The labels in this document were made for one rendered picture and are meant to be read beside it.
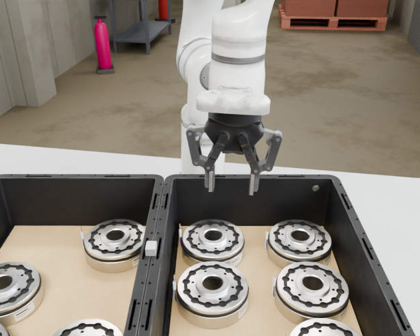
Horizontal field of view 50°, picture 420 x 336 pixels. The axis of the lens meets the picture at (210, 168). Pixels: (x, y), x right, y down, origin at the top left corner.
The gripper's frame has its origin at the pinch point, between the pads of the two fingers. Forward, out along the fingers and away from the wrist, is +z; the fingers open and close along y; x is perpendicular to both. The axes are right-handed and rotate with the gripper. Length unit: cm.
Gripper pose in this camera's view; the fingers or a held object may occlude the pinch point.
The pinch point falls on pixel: (231, 182)
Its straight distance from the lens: 68.4
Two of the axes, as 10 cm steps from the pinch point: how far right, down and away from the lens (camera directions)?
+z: -0.2, 8.7, 4.9
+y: -9.9, -0.7, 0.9
